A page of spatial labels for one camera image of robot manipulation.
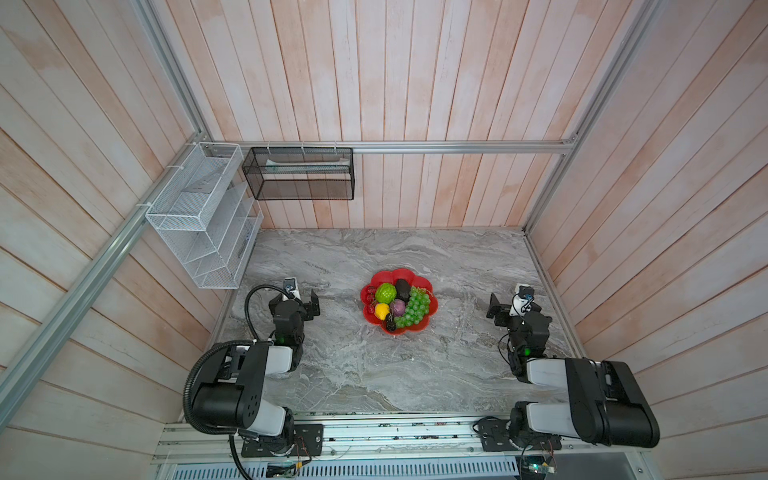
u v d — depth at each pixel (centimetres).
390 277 102
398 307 93
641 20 70
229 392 44
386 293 95
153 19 68
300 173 104
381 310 93
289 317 69
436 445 73
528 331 67
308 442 73
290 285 78
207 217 72
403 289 96
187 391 41
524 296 75
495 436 73
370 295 95
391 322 90
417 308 91
